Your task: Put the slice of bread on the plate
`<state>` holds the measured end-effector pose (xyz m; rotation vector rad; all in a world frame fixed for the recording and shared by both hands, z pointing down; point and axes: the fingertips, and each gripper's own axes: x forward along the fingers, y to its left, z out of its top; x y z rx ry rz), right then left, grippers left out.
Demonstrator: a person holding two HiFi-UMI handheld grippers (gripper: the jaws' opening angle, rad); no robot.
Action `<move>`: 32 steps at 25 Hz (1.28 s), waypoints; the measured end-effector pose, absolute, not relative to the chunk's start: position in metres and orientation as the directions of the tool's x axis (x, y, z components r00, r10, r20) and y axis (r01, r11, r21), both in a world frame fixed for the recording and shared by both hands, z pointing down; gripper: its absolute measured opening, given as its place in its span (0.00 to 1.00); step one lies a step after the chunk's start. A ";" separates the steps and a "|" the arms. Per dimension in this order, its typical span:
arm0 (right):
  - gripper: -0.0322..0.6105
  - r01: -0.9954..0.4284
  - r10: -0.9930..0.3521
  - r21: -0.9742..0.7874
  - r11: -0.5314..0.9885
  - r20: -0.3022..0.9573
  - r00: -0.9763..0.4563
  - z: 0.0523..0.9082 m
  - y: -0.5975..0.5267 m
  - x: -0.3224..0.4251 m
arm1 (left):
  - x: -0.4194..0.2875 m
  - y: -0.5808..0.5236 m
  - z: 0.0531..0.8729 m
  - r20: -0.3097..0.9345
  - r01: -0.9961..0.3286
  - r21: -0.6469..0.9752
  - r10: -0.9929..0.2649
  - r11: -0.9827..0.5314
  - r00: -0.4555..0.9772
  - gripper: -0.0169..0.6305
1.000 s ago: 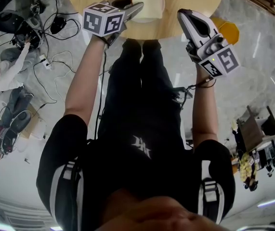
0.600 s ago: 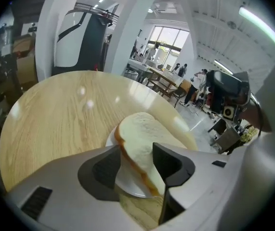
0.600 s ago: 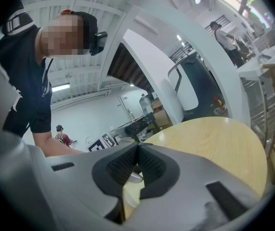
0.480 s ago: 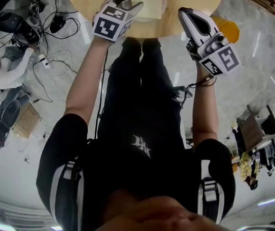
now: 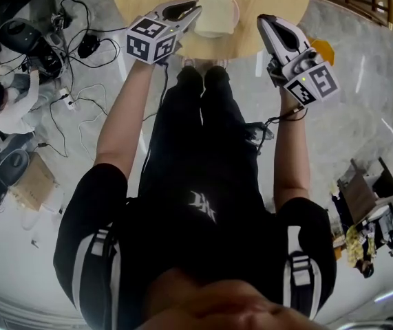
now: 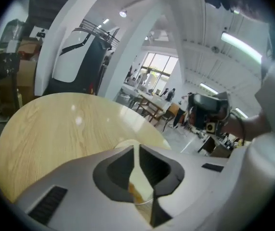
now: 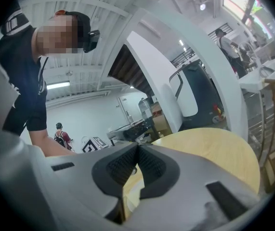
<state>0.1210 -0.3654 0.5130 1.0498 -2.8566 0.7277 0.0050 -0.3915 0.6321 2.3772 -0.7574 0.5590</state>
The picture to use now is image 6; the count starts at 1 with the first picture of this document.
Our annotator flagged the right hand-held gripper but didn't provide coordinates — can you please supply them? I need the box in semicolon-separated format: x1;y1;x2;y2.
187;91;232;137

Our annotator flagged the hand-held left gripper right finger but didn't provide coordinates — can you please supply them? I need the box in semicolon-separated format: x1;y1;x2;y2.
138;144;185;228

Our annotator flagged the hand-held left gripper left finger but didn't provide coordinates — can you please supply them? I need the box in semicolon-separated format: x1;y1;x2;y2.
92;145;135;202

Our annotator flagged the person's right forearm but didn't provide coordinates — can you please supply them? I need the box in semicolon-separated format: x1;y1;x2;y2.
223;109;273;142

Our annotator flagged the short ceiling tube light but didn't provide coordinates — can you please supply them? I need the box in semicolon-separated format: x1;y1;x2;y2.
199;82;219;94
234;107;249;119

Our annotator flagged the wooden chair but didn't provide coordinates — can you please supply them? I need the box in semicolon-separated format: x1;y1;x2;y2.
161;102;181;132

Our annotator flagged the black side table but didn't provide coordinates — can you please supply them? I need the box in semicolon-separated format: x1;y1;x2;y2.
196;135;216;154

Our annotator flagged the black wrist band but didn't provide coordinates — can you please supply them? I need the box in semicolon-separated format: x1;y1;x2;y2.
236;114;248;141

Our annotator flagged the wooden work table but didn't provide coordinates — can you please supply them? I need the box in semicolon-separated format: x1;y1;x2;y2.
121;84;176;127

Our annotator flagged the large glass window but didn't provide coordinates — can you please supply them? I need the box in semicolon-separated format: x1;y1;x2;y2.
140;52;179;91

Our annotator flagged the long ceiling tube light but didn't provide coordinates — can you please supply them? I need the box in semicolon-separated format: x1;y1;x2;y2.
221;32;263;64

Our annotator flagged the person's white shirt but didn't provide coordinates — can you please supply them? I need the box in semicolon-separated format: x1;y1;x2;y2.
225;56;275;216

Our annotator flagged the black and white vehicle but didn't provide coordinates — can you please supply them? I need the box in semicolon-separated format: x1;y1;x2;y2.
44;26;120;96

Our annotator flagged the stack of cardboard boxes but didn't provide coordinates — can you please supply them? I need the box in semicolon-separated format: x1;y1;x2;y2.
0;38;43;107

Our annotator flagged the black marbled table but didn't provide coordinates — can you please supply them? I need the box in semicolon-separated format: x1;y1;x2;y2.
0;49;22;110

